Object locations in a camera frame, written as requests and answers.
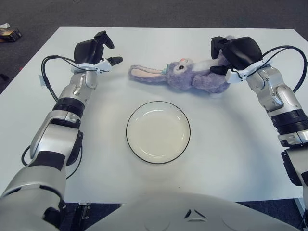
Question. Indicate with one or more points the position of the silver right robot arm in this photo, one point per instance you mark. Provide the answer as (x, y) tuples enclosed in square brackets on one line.
[(279, 101)]

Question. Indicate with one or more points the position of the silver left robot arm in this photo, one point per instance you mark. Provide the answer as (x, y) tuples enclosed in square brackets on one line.
[(53, 134)]

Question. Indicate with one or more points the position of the brown and black box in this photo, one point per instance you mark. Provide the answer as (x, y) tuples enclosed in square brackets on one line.
[(10, 34)]

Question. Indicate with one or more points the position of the white table leg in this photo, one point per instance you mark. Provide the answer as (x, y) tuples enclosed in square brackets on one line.
[(303, 209)]

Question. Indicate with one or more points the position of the purple plush bunny doll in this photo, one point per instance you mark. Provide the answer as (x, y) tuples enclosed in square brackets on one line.
[(183, 77)]

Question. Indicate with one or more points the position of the grey robot torso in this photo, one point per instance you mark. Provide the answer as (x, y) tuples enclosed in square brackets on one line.
[(168, 211)]

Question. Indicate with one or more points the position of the black metal bracket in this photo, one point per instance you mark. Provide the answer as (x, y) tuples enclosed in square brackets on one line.
[(83, 214)]

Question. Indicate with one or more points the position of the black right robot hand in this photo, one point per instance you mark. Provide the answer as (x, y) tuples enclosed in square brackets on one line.
[(243, 51)]

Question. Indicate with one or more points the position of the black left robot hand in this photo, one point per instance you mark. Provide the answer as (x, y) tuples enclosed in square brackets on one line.
[(86, 51)]

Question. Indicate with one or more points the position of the black chair base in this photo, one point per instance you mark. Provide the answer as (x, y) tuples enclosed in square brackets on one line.
[(3, 76)]

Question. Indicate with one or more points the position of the white plate with black rim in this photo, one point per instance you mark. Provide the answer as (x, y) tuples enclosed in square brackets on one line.
[(158, 132)]

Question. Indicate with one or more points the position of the white paper sheet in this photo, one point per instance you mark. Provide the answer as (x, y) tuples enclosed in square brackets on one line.
[(4, 25)]

